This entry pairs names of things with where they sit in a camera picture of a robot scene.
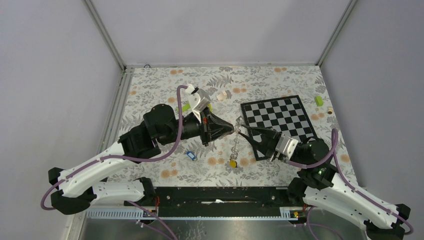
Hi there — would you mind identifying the black white chessboard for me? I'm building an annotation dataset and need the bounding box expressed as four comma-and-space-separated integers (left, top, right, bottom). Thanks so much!
240, 95, 329, 163

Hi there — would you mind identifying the yellow key tag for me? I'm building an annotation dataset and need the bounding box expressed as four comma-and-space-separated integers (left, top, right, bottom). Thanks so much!
229, 159, 237, 168

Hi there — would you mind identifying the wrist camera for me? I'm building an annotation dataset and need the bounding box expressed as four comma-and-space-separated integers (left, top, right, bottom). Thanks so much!
274, 134, 299, 162
185, 84, 211, 123

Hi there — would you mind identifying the small green block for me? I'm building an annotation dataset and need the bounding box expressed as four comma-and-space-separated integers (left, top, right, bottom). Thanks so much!
314, 95, 324, 107

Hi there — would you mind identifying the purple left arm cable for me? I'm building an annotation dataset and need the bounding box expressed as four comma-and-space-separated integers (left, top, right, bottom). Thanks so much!
40, 85, 190, 240

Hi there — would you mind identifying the blue key tag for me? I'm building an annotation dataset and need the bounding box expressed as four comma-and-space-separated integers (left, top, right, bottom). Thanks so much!
186, 151, 198, 162

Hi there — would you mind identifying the floral table mat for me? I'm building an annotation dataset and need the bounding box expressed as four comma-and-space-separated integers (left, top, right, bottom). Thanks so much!
108, 66, 339, 187

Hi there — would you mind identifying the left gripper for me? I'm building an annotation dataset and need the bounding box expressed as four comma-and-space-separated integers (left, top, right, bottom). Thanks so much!
159, 107, 235, 147

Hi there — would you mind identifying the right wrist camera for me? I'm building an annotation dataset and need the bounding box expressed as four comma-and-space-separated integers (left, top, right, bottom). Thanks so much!
274, 134, 299, 162

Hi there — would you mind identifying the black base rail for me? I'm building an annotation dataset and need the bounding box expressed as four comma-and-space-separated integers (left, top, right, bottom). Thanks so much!
135, 186, 304, 218

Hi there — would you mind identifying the cream toy block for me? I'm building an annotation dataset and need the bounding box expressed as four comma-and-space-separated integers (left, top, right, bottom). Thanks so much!
216, 90, 229, 101

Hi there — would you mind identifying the green curved block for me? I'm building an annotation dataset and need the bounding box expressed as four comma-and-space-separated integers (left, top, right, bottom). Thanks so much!
181, 103, 191, 112

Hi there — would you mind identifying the large silver keyring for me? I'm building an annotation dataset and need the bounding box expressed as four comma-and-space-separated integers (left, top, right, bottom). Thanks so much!
230, 116, 242, 162

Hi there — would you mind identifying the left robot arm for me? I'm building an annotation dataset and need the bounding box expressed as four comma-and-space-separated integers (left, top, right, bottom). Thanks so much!
45, 104, 234, 215

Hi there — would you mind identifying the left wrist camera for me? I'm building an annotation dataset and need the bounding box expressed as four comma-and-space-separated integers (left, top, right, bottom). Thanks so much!
185, 84, 211, 123

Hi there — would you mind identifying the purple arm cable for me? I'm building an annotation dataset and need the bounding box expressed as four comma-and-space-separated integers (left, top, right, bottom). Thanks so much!
286, 128, 415, 240
40, 85, 190, 240

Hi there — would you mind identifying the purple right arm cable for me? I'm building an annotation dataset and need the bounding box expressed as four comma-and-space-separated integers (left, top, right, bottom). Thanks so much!
286, 128, 415, 240

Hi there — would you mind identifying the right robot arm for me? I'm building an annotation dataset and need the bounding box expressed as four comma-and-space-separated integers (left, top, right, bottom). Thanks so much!
243, 125, 414, 240

